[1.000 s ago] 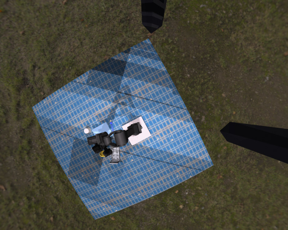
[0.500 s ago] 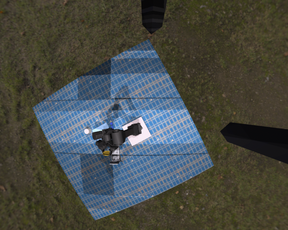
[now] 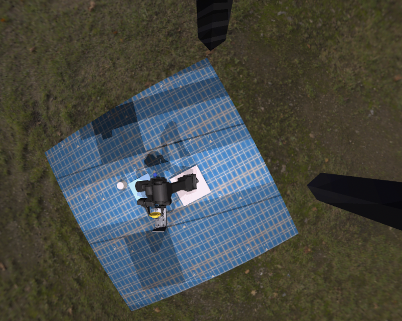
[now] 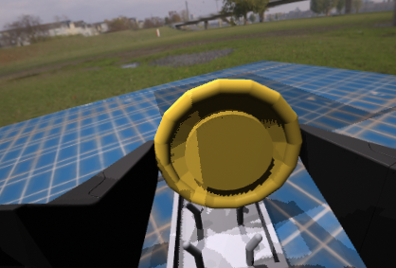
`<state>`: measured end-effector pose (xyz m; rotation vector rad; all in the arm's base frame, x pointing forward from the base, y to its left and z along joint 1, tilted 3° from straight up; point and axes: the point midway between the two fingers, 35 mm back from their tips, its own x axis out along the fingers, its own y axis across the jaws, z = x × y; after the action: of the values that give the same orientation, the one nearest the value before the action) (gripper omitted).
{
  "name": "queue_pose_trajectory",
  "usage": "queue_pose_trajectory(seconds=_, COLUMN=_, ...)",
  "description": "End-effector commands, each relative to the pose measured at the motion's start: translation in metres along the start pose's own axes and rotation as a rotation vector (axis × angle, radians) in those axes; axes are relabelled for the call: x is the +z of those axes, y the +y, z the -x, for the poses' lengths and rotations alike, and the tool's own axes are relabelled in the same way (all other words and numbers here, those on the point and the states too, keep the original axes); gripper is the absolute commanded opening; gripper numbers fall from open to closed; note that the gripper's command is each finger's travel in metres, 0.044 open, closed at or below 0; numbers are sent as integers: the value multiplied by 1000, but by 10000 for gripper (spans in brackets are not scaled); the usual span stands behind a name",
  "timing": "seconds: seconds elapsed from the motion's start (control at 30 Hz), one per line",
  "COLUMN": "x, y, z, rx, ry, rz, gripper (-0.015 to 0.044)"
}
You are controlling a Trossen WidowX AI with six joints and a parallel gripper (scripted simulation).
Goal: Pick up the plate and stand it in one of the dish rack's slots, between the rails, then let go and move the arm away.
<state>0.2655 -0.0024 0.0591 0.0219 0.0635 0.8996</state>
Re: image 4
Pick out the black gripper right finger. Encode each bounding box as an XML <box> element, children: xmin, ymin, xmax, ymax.
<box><xmin>299</xmin><ymin>124</ymin><xmax>396</xmax><ymax>268</ymax></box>

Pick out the yellow round plate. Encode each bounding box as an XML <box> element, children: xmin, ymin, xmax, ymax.
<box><xmin>154</xmin><ymin>79</ymin><xmax>302</xmax><ymax>208</ymax></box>

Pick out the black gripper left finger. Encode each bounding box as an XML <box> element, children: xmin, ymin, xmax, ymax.
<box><xmin>0</xmin><ymin>140</ymin><xmax>158</xmax><ymax>268</ymax></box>

